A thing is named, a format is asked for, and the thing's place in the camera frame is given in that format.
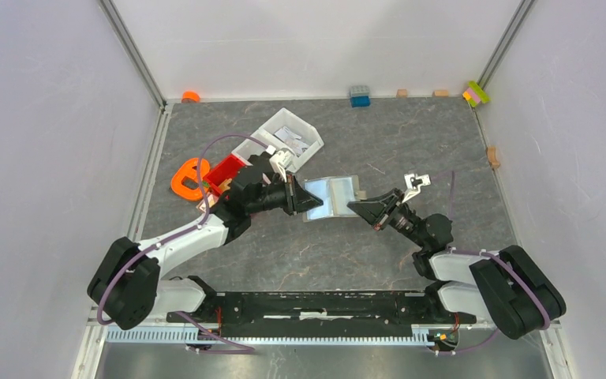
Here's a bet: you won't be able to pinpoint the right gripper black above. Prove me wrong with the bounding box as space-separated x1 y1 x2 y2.
346 188 426 249

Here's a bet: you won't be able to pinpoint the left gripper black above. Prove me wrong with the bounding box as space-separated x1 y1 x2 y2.
246 170 322 215

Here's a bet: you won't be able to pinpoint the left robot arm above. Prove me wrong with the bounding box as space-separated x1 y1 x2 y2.
87 167 324 330

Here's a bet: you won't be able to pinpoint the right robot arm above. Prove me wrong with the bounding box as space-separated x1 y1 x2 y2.
347 189 567 340

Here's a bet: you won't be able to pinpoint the silver card in bin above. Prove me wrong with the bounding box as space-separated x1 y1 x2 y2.
274 126 309 156

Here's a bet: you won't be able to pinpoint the white plastic bin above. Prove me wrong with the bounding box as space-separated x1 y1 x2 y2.
251 107 324 173

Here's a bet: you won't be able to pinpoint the red plastic bin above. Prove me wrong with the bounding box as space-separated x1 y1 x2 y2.
203 154 246 186

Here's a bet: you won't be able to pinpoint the wooden blocks in red bin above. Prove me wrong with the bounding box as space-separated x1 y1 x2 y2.
196 179 231 212

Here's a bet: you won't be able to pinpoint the blue toy brick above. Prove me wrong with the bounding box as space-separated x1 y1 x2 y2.
349 84 371 108

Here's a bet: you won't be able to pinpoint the orange tape dispenser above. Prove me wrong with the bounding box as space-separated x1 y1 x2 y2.
170 158 211 201

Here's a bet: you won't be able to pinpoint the small wooden block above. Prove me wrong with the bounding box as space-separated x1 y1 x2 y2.
396 88 408 98

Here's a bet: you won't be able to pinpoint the curved wooden piece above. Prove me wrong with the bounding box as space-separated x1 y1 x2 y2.
486 146 501 170

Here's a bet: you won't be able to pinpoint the green pink toy bricks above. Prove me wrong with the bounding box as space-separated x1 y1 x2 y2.
462 81 491 108

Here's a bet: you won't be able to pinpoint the orange round piece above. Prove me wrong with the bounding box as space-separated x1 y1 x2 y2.
181 91 200 103

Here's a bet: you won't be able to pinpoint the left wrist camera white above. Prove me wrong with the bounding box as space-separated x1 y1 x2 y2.
265 145 294 182

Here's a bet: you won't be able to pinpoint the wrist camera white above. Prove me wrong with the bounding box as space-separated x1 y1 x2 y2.
265 145 294 182
402 173 431 203

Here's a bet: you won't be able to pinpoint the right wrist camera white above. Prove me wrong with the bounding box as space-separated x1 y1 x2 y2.
402 173 431 203

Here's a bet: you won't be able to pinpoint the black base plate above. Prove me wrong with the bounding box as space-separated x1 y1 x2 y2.
191 291 477 338

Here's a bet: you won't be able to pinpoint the slotted cable duct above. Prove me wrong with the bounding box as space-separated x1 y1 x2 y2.
105 327 432 347

